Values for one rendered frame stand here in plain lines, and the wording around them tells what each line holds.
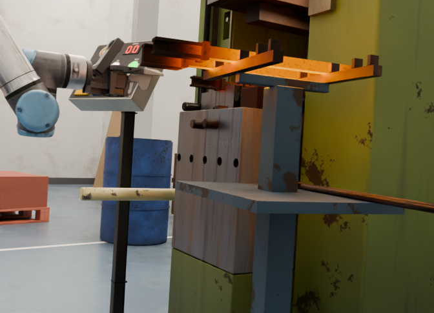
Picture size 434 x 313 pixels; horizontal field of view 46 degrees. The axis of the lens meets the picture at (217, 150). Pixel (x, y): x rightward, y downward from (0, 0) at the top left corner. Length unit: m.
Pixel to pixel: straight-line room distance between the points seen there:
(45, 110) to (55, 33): 8.68
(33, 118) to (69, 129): 8.63
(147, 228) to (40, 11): 6.32
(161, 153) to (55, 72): 2.87
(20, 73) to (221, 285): 0.75
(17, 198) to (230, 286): 3.88
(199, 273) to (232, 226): 0.23
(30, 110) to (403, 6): 0.93
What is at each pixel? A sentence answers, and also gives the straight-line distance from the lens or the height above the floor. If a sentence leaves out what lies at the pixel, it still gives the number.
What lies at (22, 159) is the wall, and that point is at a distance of 9.55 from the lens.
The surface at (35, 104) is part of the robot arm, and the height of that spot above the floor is 0.87.
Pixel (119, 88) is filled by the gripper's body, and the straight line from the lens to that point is 1.46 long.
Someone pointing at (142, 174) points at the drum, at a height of 0.57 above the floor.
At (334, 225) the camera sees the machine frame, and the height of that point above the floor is 0.62.
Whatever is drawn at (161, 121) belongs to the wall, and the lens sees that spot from 5.92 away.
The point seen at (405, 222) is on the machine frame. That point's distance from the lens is 1.42.
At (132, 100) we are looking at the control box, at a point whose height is 0.95.
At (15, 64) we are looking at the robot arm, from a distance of 1.23.
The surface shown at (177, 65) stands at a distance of 1.10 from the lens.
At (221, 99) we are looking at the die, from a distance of 1.59.
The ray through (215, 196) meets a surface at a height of 0.71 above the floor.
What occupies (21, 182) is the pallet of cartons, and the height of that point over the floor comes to 0.39.
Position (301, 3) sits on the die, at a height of 1.28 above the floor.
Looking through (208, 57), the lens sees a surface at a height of 0.97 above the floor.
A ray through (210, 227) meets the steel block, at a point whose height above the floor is 0.57.
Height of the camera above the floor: 0.80
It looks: level
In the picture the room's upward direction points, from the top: 3 degrees clockwise
